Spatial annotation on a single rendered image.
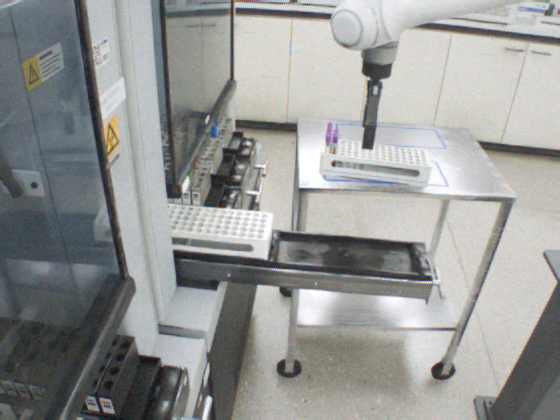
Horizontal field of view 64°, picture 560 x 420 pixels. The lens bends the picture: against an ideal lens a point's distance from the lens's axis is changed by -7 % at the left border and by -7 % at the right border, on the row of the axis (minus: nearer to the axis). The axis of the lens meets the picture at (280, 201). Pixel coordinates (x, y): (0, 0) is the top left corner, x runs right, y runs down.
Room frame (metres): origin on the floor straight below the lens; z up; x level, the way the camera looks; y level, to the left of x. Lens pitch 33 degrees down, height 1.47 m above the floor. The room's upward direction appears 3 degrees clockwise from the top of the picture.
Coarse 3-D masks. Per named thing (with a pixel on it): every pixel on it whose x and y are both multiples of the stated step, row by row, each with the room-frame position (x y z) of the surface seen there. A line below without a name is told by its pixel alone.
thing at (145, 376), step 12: (144, 360) 0.49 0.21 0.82; (156, 360) 0.48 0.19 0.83; (144, 372) 0.46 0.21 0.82; (156, 372) 0.46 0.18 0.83; (132, 384) 0.44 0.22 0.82; (144, 384) 0.44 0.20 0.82; (132, 396) 0.42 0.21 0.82; (144, 396) 0.42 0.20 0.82; (84, 408) 0.39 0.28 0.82; (132, 408) 0.40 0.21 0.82; (144, 408) 0.39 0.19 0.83
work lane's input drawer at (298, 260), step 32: (192, 256) 0.77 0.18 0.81; (224, 256) 0.77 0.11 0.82; (288, 256) 0.80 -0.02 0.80; (320, 256) 0.80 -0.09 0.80; (352, 256) 0.81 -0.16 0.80; (384, 256) 0.81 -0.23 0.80; (416, 256) 0.79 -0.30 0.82; (320, 288) 0.74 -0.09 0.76; (352, 288) 0.74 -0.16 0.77; (384, 288) 0.74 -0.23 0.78; (416, 288) 0.73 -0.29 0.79
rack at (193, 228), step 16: (176, 208) 0.87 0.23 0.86; (192, 208) 0.88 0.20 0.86; (208, 208) 0.88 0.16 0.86; (176, 224) 0.82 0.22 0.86; (192, 224) 0.82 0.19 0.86; (208, 224) 0.82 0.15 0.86; (224, 224) 0.82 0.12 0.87; (240, 224) 0.82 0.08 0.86; (256, 224) 0.83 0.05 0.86; (272, 224) 0.85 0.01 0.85; (176, 240) 0.80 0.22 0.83; (192, 240) 0.83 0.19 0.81; (208, 240) 0.83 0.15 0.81; (224, 240) 0.78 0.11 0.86; (240, 240) 0.77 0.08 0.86; (256, 240) 0.77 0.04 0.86; (256, 256) 0.77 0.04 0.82
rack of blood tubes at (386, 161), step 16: (352, 144) 1.20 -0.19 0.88; (320, 160) 1.13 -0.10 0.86; (336, 160) 1.12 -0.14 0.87; (352, 160) 1.12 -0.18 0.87; (368, 160) 1.11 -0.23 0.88; (384, 160) 1.13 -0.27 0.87; (400, 160) 1.12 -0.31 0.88; (416, 160) 1.14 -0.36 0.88; (352, 176) 1.12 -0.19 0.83; (368, 176) 1.11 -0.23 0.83; (384, 176) 1.11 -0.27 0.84; (400, 176) 1.10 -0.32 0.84; (416, 176) 1.14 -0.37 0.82
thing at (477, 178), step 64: (320, 128) 1.43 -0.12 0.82; (384, 128) 1.46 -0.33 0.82; (448, 128) 1.50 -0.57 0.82; (320, 192) 1.06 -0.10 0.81; (384, 192) 1.06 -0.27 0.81; (448, 192) 1.07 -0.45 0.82; (512, 192) 1.09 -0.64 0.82; (320, 320) 1.10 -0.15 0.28; (384, 320) 1.11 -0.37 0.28; (448, 320) 1.12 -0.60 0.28
